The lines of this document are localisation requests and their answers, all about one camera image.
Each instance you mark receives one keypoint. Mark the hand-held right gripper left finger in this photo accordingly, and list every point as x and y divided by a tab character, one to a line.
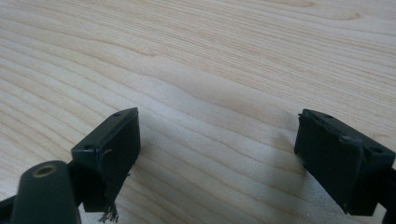
109	149

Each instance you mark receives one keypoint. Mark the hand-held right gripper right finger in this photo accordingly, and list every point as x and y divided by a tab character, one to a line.
336	161

